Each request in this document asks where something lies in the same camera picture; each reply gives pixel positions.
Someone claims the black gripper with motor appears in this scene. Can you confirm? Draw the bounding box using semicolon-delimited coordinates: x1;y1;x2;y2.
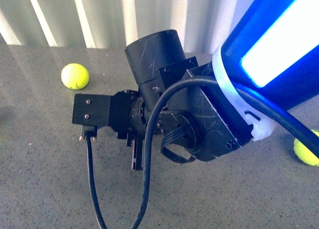
109;30;251;170

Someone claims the far left tennis ball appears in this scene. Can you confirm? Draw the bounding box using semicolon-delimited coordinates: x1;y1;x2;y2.
61;63;90;90

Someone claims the far right tennis ball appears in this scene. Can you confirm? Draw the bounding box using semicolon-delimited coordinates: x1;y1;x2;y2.
293;138;319;167

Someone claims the black usb cable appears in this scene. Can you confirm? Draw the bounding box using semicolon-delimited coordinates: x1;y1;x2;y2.
79;75;319;229

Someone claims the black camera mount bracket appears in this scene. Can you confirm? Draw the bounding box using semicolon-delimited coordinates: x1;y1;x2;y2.
72;94;111;128

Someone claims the tennis ball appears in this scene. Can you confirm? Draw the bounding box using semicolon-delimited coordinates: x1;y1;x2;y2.
61;63;90;90
293;138;319;167

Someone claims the black ribbon wire loop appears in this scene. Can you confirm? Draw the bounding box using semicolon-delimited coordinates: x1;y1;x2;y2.
160;125;196;164

